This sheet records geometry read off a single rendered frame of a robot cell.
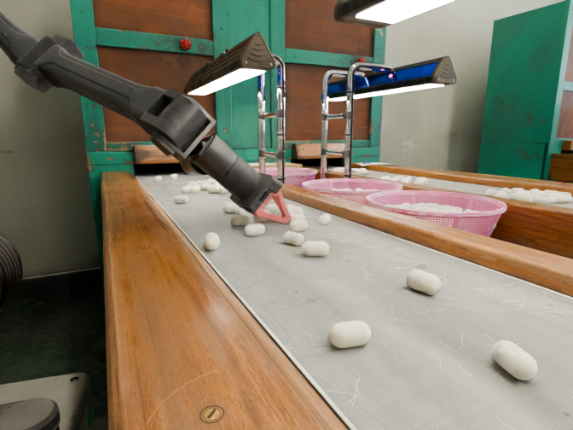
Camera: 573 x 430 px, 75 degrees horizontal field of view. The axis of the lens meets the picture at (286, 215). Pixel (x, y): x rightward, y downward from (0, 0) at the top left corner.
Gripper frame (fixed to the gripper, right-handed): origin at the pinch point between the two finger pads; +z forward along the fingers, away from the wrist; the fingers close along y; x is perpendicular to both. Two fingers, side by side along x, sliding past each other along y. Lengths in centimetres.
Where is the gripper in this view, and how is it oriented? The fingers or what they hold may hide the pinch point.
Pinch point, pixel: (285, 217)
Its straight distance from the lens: 68.6
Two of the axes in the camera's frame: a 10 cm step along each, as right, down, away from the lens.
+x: -6.0, 7.9, -1.3
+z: 6.7, 5.8, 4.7
